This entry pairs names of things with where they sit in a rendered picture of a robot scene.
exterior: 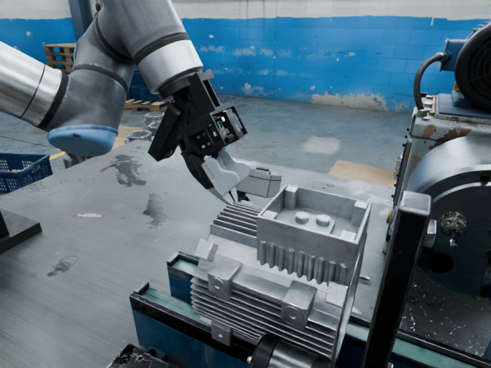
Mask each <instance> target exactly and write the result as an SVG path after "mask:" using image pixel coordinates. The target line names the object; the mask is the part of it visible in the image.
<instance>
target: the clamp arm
mask: <svg viewBox="0 0 491 368"><path fill-rule="evenodd" d="M431 214H432V197H431V196H429V195H427V194H423V193H415V192H411V191H403V192H402V193H401V195H400V201H399V205H398V208H397V214H396V217H395V223H394V226H393V230H392V236H391V239H390V242H389V248H388V251H387V257H386V261H385V264H384V269H383V273H382V276H381V282H380V286H379V289H378V294H377V298H376V303H375V307H374V311H373V316H372V319H371V323H370V328H369V332H368V338H367V341H366V344H365V350H364V353H363V357H362V363H361V366H360V368H393V364H392V363H389V360H390V356H391V354H392V349H393V347H394V344H395V339H396V336H397V332H398V329H399V326H400V322H401V319H402V316H403V311H404V309H405V306H406V302H407V298H408V294H409V291H410V288H411V284H412V281H413V279H414V274H415V271H416V267H417V264H418V261H419V257H420V253H421V251H422V246H424V247H427V248H432V247H433V243H434V241H435V236H436V220H432V219H431Z"/></svg>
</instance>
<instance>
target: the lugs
mask: <svg viewBox="0 0 491 368"><path fill-rule="evenodd" d="M241 202H242V203H245V204H250V205H253V206H256V205H255V204H254V203H253V202H247V201H244V200H242V201H241ZM367 236H368V233H367V232H366V235H365V242H364V246H365V243H366V239H367ZM217 249H218V245H217V244H215V243H213V242H210V241H207V240H205V239H199V242H198V245H197V248H196V250H195V252H194V256H196V257H198V258H201V259H204V260H206V261H209V262H213V259H214V256H215V254H216V251H217ZM348 295H349V287H348V286H345V285H341V284H339V283H335V282H332V281H330V282H329V285H328V288H327V292H326V296H325V299H324V302H325V303H327V304H331V305H332V306H335V307H339V308H341V309H344V308H345V306H346V301H347V298H348ZM199 319H200V320H201V321H203V322H205V323H207V324H210V325H211V323H212V321H210V320H208V319H207V318H203V317H202V316H200V318H199Z"/></svg>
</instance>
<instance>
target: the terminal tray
mask: <svg viewBox="0 0 491 368"><path fill-rule="evenodd" d="M290 187H293V188H294V190H289V188H290ZM358 203H364V204H365V206H359V205H358ZM371 208H372V202H366V201H362V200H359V199H353V198H349V197H345V196H339V195H335V194H331V193H325V192H321V191H315V190H312V189H308V188H302V187H299V186H295V185H289V184H286V185H285V186H284V187H283V188H282V189H281V190H280V191H279V192H278V194H277V195H276V196H275V197H274V198H273V199H272V200H271V201H270V203H269V204H268V205H267V206H266V207H265V208H264V209H263V210H262V211H261V212H260V213H259V214H258V215H257V217H256V243H257V253H256V260H258V261H260V265H262V266H263V265H265V263H267V264H269V268H271V269H272V268H273V267H274V266H276V267H278V271H279V272H282V271H283V269H286V270H287V273H288V275H291V274H292V273H293V272H295V273H297V277H298V278H301V277H302V276H303V275H304V276H306V279H307V281H312V279H315V280H316V283H317V284H318V285H321V284H322V283H323V282H324V283H326V284H327V287H328V285H329V282H330V281H332V282H335V283H339V284H341V285H345V286H348V287H350V284H351V279H352V276H353V274H354V273H355V271H356V269H355V267H356V264H358V261H359V259H358V257H360V255H361V253H360V251H361V249H362V246H363V245H364V242H365V235H366V231H367V229H368V223H369V219H370V212H371ZM267 212H272V213H273V215H271V216H269V215H266V213H267ZM347 232H348V233H351V234H353V236H352V237H347V236H346V235H345V233H347ZM361 252H362V251H361ZM359 253H360V255H359ZM357 259H358V261H357ZM356 268H357V267H356ZM354 269H355V271H354Z"/></svg>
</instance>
